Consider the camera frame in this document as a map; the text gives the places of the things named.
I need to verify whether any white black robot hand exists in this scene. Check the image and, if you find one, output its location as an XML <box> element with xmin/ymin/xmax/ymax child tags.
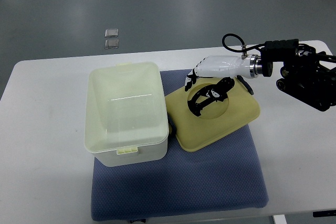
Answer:
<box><xmin>185</xmin><ymin>55</ymin><xmax>261</xmax><ymax>110</ymax></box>

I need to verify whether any yellow box lid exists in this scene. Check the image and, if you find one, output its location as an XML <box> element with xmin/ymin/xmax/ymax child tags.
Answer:
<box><xmin>165</xmin><ymin>78</ymin><xmax>260</xmax><ymax>152</ymax></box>

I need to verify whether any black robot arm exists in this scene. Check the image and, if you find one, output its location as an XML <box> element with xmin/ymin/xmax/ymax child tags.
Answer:
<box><xmin>259</xmin><ymin>39</ymin><xmax>335</xmax><ymax>112</ymax></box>

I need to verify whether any white storage box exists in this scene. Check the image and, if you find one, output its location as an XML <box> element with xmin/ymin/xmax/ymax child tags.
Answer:
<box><xmin>84</xmin><ymin>62</ymin><xmax>169</xmax><ymax>167</ymax></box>

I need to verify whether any blue fabric mat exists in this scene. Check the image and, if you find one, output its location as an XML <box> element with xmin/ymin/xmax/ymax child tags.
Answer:
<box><xmin>90</xmin><ymin>68</ymin><xmax>270</xmax><ymax>221</ymax></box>

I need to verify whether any upper metal floor plate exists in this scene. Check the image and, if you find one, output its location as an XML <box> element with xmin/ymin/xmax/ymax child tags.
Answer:
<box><xmin>104</xmin><ymin>28</ymin><xmax>119</xmax><ymax>38</ymax></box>

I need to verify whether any metal floor plate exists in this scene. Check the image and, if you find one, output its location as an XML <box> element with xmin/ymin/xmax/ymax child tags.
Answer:
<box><xmin>104</xmin><ymin>39</ymin><xmax>119</xmax><ymax>49</ymax></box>
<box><xmin>104</xmin><ymin>28</ymin><xmax>119</xmax><ymax>38</ymax></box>

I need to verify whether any lower metal floor plate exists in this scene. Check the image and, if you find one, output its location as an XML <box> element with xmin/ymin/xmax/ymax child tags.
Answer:
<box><xmin>104</xmin><ymin>39</ymin><xmax>119</xmax><ymax>49</ymax></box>

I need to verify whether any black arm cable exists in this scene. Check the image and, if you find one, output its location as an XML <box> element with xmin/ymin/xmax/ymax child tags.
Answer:
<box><xmin>222</xmin><ymin>33</ymin><xmax>266</xmax><ymax>58</ymax></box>

